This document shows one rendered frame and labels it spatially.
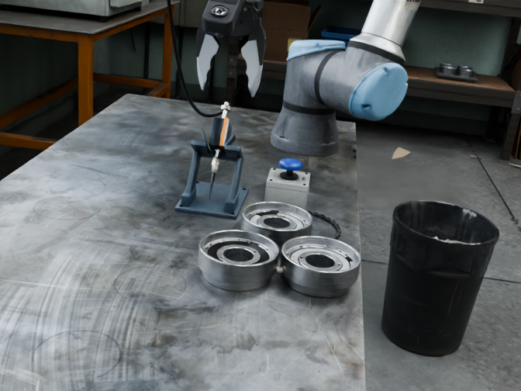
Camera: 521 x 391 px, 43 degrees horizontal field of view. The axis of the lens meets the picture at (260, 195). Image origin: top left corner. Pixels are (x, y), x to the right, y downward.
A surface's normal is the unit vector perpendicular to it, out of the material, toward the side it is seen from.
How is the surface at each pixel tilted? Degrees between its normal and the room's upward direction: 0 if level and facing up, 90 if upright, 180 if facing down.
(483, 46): 90
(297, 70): 88
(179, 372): 0
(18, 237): 0
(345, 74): 69
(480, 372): 0
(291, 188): 90
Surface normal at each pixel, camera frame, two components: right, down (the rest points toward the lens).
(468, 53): -0.12, 0.36
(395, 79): 0.60, 0.46
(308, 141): 0.01, 0.07
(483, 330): 0.10, -0.92
